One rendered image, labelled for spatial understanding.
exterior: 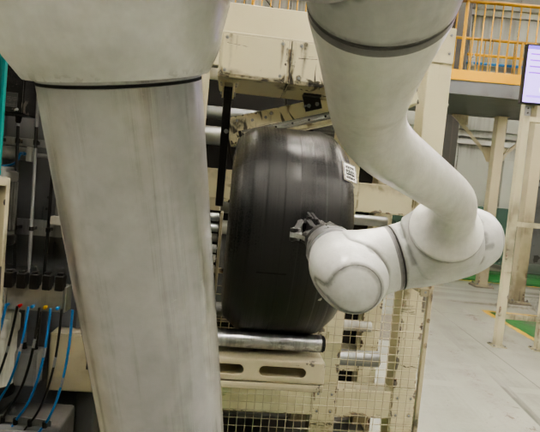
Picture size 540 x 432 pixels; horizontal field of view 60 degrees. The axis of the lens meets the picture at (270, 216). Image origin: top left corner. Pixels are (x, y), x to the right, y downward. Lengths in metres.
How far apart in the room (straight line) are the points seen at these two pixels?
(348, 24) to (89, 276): 0.22
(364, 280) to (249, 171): 0.55
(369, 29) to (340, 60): 0.04
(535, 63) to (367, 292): 4.64
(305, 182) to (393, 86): 0.78
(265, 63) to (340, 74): 1.24
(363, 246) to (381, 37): 0.43
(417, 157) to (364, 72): 0.17
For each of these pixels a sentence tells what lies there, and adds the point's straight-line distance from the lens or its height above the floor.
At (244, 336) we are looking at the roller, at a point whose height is 0.91.
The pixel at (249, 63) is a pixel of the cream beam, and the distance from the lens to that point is 1.57.
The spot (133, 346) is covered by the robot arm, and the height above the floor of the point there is 1.18.
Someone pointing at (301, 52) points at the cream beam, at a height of 1.74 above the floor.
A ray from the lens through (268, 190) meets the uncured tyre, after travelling 1.08.
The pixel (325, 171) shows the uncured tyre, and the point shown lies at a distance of 1.13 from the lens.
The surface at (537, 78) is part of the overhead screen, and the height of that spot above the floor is 2.56.
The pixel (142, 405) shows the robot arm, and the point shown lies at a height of 1.13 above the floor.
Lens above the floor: 1.29
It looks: 3 degrees down
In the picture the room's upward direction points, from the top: 5 degrees clockwise
